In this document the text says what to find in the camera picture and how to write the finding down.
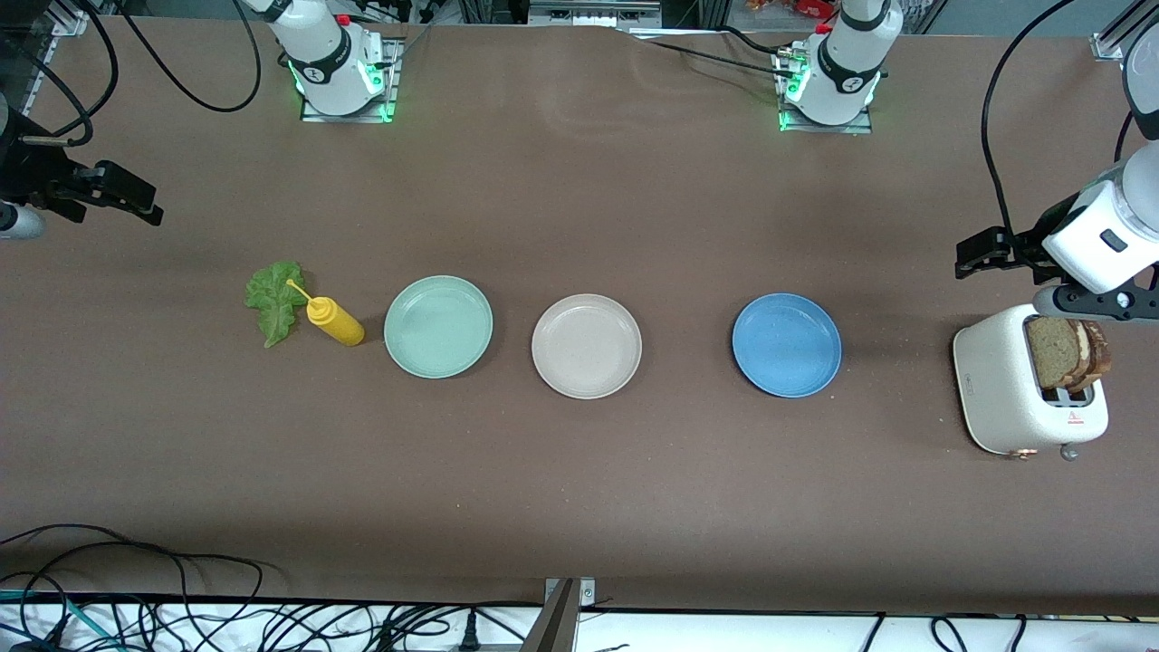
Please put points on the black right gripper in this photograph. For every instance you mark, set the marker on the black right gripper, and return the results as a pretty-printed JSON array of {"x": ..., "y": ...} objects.
[{"x": 32, "y": 174}]

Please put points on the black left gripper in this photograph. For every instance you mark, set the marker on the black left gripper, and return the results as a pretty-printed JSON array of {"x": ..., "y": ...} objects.
[{"x": 1032, "y": 242}]

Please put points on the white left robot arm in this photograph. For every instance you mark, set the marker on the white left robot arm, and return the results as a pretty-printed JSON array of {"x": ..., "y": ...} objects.
[{"x": 851, "y": 63}]

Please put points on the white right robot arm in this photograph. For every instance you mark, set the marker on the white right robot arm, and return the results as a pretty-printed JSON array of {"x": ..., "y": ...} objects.
[{"x": 326, "y": 63}]

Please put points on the blue plate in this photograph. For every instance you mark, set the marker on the blue plate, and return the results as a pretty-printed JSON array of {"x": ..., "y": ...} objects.
[{"x": 787, "y": 345}]

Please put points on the mint green plate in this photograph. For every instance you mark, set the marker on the mint green plate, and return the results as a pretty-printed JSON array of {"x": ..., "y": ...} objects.
[{"x": 438, "y": 327}]

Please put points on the beige plate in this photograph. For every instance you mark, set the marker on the beige plate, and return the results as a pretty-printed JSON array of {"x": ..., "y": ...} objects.
[{"x": 587, "y": 347}]

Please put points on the brown bread slice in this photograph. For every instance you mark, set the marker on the brown bread slice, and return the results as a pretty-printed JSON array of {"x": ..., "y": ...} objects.
[
  {"x": 1052, "y": 355},
  {"x": 1099, "y": 355}
]

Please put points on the white toaster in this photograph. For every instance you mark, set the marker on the white toaster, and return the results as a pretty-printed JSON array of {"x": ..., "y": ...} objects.
[{"x": 996, "y": 389}]

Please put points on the green lettuce leaf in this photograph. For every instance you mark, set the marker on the green lettuce leaf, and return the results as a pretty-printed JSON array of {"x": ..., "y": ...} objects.
[{"x": 272, "y": 303}]

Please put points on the yellow mustard squeeze bottle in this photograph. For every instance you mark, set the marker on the yellow mustard squeeze bottle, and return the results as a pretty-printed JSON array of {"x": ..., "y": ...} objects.
[{"x": 337, "y": 323}]

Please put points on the red packet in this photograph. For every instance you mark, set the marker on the red packet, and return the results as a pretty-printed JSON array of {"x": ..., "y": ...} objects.
[{"x": 810, "y": 7}]

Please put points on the grey metal device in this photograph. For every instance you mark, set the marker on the grey metal device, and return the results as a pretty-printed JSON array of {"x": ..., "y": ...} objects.
[{"x": 593, "y": 14}]

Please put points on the black power plug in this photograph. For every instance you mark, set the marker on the black power plug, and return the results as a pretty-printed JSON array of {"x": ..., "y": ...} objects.
[{"x": 470, "y": 634}]

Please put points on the aluminium frame profile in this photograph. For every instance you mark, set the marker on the aluminium frame profile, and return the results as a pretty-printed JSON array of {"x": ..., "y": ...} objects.
[
  {"x": 1109, "y": 43},
  {"x": 68, "y": 20}
]

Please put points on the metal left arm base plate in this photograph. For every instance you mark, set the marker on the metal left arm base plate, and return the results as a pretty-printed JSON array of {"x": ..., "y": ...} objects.
[{"x": 824, "y": 129}]

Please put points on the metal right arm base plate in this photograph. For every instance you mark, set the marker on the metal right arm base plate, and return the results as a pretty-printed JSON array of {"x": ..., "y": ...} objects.
[{"x": 395, "y": 81}]

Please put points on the metal table bracket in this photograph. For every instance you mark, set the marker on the metal table bracket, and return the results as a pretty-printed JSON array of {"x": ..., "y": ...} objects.
[{"x": 557, "y": 625}]

